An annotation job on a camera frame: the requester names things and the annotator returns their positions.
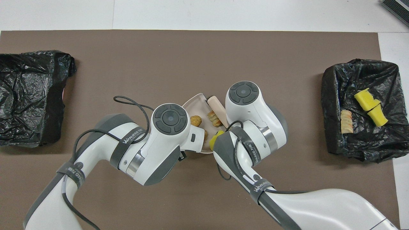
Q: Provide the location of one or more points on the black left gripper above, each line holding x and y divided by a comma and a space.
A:
182, 156

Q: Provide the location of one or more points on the golden bread roll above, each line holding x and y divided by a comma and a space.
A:
196, 120

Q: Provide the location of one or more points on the beige plastic dustpan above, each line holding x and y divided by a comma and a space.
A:
198, 107

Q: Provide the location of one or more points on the beige hand brush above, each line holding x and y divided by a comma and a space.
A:
217, 107

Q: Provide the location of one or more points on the pale striped croissant piece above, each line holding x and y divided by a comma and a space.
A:
347, 122

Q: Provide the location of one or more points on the notched yellow sponge piece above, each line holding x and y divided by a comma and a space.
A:
367, 99

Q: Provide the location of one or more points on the green and yellow sponge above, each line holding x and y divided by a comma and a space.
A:
378, 116

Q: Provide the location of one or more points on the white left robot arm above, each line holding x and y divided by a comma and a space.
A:
159, 140

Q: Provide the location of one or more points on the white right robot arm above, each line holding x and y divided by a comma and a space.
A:
249, 108

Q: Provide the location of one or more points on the bin with black bag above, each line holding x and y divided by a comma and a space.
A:
28, 95
361, 80

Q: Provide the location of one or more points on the brown table mat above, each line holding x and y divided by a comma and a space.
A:
191, 57

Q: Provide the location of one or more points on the dark grey ribbed device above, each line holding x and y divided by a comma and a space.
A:
399, 9

